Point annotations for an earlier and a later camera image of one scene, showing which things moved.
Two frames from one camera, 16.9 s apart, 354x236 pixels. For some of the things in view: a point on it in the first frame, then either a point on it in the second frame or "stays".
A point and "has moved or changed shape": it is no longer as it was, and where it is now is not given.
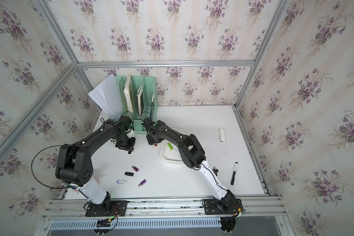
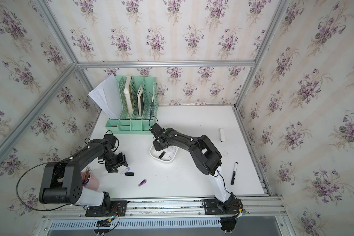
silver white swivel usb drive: x=121 y=181 → x=125 y=171
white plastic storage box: x=169 y=150 has moved or changed shape
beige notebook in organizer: x=140 y=100 stays
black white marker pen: x=234 y=173 stays
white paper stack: x=107 y=96 stays
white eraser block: x=221 y=135 stays
